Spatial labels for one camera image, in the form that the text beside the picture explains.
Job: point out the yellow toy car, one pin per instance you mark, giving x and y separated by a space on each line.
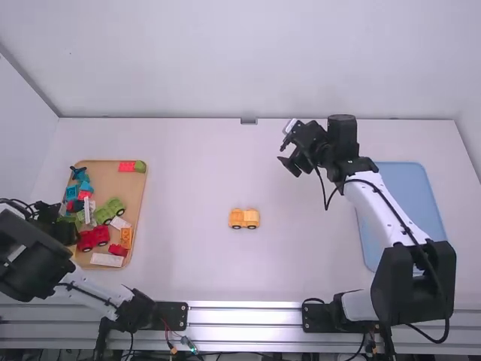
244 217

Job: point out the tan tray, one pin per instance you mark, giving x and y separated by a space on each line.
112 184

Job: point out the white toy brick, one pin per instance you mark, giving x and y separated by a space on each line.
120 223
107 259

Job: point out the red toy car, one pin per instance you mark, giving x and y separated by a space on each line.
94 237

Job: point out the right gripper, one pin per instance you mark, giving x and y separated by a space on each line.
310 146

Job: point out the green toy car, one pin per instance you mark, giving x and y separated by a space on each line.
109 210

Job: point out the pile of toy bricks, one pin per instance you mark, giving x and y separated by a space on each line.
84 192

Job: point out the red toy brick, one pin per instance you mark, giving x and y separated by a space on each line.
117 249
127 166

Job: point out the blue mat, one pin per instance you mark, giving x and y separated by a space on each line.
413 195

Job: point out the yellow toy brick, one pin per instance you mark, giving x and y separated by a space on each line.
126 237

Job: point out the silver rails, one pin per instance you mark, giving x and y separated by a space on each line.
244 316

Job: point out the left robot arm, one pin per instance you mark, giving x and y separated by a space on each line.
30 259

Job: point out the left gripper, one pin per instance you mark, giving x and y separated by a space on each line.
64 231

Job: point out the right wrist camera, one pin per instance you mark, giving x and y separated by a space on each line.
291 126

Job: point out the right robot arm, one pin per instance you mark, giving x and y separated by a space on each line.
376 210

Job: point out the green toy brick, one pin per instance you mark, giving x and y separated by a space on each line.
141 166

